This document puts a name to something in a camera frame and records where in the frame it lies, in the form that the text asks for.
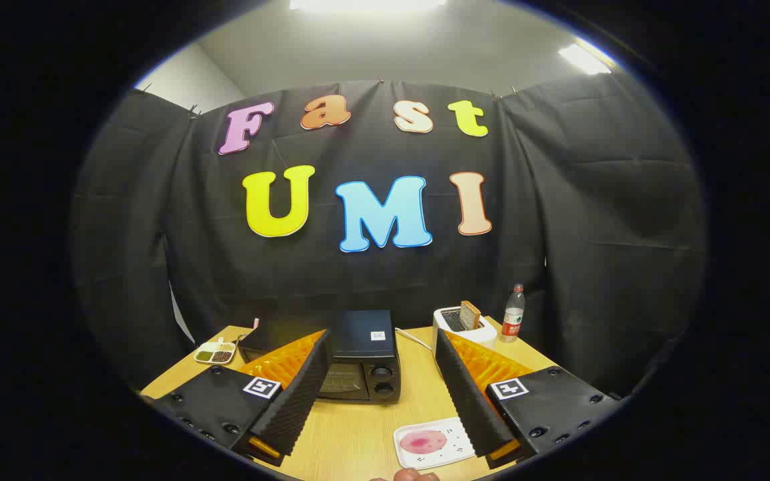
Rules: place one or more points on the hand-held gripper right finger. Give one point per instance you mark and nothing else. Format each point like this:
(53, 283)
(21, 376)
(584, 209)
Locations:
(472, 401)

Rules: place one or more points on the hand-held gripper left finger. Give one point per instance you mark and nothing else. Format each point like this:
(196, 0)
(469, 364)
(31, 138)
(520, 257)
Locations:
(301, 401)

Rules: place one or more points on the pink ham slice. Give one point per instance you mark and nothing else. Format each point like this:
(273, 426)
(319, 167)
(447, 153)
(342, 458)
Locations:
(423, 441)

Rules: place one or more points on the white cherry-print plate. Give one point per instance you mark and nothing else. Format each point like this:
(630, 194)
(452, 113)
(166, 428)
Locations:
(438, 461)

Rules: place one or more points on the black toaster oven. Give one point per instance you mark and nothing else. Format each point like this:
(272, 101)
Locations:
(358, 334)

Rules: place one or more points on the white pop-up toaster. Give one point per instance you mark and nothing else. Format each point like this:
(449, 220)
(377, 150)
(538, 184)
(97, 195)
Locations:
(485, 334)

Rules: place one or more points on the brown bread slice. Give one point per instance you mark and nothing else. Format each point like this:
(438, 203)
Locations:
(470, 315)

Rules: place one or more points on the clear bottle with red label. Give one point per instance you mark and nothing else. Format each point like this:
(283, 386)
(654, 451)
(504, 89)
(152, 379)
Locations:
(512, 314)

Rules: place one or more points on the white divided dish of beans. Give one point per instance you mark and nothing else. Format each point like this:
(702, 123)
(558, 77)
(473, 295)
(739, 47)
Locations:
(214, 353)

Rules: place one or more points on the ceiling light panel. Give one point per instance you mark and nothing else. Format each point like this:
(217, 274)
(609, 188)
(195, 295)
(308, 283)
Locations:
(368, 3)
(583, 59)

